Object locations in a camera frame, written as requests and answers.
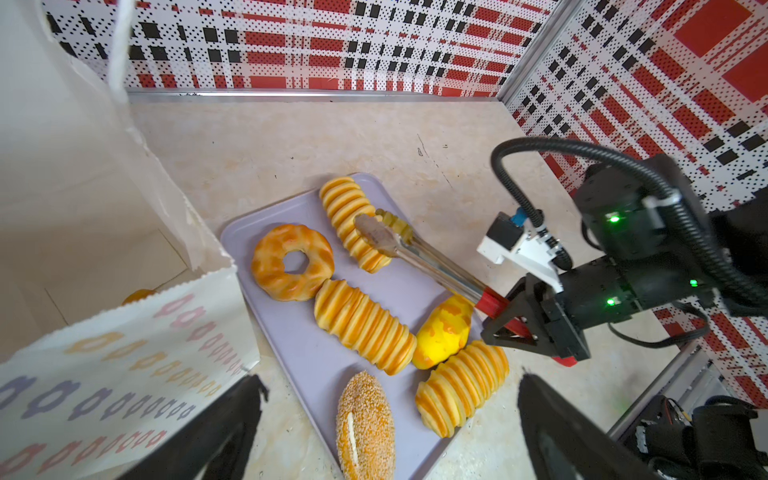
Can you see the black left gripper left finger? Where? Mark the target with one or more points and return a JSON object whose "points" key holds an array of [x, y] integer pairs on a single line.
{"points": [[216, 444]]}

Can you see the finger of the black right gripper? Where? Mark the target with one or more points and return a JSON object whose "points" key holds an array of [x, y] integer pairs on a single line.
{"points": [[521, 322]]}

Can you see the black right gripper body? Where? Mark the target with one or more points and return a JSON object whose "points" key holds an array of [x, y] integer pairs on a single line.
{"points": [[604, 291]]}

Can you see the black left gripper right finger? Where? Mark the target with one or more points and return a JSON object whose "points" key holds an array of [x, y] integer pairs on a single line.
{"points": [[564, 444]]}

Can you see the white flowered paper bag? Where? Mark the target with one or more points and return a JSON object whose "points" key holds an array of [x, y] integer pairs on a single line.
{"points": [[91, 387]]}

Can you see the red-handled steel tongs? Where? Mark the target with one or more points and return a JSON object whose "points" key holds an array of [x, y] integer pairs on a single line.
{"points": [[393, 237]]}

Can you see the short round ribbed bread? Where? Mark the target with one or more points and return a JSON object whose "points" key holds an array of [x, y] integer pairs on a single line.
{"points": [[138, 295]]}

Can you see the smooth baguette fake bread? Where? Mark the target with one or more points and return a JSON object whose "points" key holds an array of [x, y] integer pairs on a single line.
{"points": [[343, 201]]}

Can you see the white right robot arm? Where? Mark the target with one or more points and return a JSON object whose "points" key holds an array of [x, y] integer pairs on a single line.
{"points": [[657, 246]]}

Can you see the yellow pear-shaped fake bread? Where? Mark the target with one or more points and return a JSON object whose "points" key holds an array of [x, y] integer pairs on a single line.
{"points": [[444, 333]]}

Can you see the large spiral fake bread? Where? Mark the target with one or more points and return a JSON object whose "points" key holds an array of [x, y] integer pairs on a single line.
{"points": [[460, 386]]}

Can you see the sesame-coated fake bread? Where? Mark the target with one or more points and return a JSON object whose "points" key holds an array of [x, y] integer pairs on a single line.
{"points": [[365, 431]]}

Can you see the long spiral fake bread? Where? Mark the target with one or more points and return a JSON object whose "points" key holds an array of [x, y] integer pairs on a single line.
{"points": [[364, 326]]}

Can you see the lilac plastic tray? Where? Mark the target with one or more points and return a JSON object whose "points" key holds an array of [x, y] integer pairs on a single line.
{"points": [[305, 336]]}

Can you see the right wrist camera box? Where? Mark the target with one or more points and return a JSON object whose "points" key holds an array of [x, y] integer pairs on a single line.
{"points": [[506, 240]]}

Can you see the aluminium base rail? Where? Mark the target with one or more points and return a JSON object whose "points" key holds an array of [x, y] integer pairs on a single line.
{"points": [[688, 424]]}

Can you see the ring-shaped fake bread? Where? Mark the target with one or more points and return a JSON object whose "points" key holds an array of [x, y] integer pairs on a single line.
{"points": [[291, 262]]}

